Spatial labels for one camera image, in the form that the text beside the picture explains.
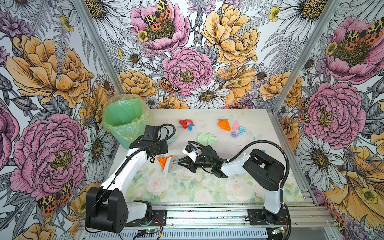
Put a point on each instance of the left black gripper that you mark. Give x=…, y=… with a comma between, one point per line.
x=164, y=150

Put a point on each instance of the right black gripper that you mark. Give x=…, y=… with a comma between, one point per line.
x=191, y=164

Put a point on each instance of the grey-green plastic dustpan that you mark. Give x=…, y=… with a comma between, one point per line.
x=171, y=140

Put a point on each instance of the grey-green hand brush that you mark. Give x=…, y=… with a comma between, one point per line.
x=171, y=164

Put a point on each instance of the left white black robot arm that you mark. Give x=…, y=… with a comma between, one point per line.
x=106, y=206

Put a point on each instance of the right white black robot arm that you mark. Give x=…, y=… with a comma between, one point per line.
x=268, y=172

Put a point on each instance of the light green paper scrap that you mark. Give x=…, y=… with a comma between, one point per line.
x=206, y=139

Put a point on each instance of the orange paper scrap near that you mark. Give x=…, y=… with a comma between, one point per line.
x=165, y=161

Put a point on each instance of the orange paper scrap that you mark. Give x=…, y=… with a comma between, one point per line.
x=224, y=124
x=165, y=161

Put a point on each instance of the green bin with bag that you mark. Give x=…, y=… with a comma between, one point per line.
x=126, y=117

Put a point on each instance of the red paper scrap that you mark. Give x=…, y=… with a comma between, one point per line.
x=186, y=124

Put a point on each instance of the purple paper scrap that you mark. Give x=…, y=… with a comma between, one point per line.
x=235, y=134

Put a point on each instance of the small blue paper scrap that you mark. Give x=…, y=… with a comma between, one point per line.
x=190, y=127

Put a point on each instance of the orange paper scrap far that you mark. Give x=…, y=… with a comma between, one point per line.
x=224, y=124

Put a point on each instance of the pink paper scrap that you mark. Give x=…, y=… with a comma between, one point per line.
x=236, y=125

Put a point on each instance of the light blue paper scrap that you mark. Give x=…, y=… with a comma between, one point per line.
x=242, y=130

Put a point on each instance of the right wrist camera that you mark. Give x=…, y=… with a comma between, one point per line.
x=191, y=152

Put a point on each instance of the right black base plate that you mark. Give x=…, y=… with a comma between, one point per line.
x=258, y=217

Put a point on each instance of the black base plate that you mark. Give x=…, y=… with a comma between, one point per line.
x=158, y=219
x=258, y=217

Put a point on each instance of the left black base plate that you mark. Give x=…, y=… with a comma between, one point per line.
x=158, y=219

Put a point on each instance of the aluminium rail frame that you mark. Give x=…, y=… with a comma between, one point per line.
x=228, y=222

